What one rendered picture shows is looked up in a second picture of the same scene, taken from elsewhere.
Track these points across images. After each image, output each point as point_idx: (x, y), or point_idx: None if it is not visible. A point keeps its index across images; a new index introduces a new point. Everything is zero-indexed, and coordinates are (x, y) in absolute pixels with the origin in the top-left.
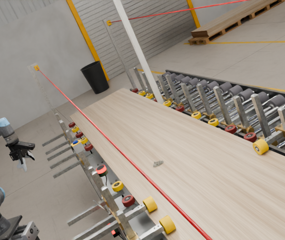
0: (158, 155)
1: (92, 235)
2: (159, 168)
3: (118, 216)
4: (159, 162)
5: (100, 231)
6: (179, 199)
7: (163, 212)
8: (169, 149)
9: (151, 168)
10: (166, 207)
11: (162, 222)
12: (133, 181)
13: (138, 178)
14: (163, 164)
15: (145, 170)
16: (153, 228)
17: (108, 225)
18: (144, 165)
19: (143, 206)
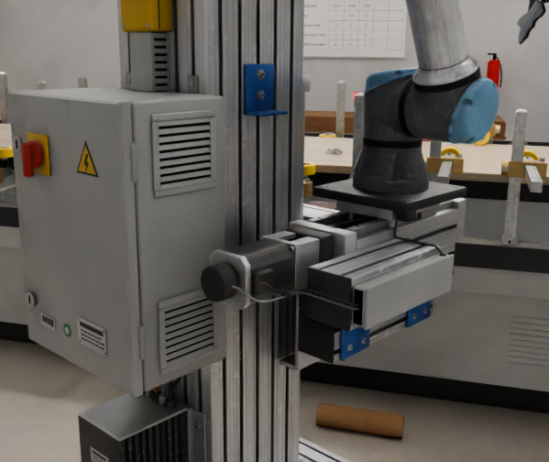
0: (309, 150)
1: (443, 169)
2: (349, 155)
3: (527, 114)
4: (339, 149)
5: (446, 166)
6: (466, 163)
7: (472, 169)
8: (315, 148)
9: (334, 156)
10: (465, 167)
11: (531, 151)
12: (332, 162)
13: (334, 160)
14: (345, 153)
15: (323, 157)
16: (526, 159)
17: (443, 163)
18: (308, 155)
19: (455, 154)
